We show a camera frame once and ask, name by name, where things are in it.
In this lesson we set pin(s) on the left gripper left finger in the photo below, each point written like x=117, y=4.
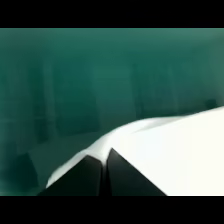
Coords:
x=80, y=180

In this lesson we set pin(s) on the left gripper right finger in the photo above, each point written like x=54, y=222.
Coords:
x=128, y=178

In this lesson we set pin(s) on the white garment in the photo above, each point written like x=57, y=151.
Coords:
x=180, y=153

